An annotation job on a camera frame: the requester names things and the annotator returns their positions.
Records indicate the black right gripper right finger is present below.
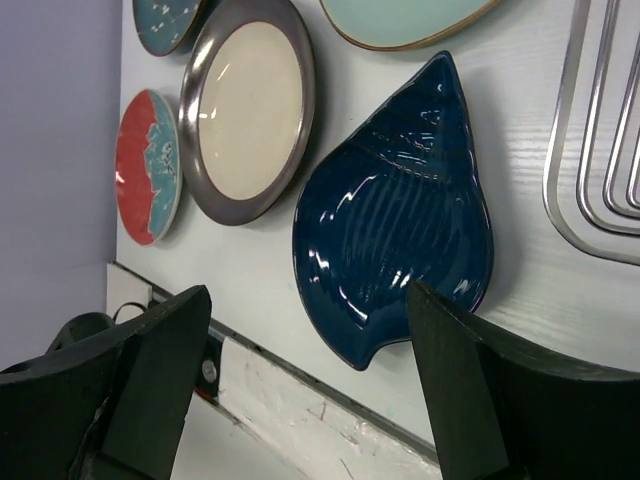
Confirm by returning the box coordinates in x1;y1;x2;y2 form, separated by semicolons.
407;281;509;479

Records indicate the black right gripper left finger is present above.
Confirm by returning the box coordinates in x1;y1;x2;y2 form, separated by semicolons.
101;285;211;479

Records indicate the navy shell-shaped dish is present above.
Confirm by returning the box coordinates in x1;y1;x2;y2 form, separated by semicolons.
292;50;494;371

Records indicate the red and teal plate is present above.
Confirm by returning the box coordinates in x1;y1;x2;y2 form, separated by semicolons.
114;89;183;247

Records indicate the cream plate with grey rim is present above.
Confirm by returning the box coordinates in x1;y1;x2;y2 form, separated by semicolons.
178;1;316;226

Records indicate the dark teal round plate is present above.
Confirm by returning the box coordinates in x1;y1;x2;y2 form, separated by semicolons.
131;0;209;57

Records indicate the light green flower plate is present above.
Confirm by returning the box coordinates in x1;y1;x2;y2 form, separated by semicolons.
320;0;499;51

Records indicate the metal wire dish rack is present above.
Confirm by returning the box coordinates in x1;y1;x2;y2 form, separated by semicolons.
542;1;639;267

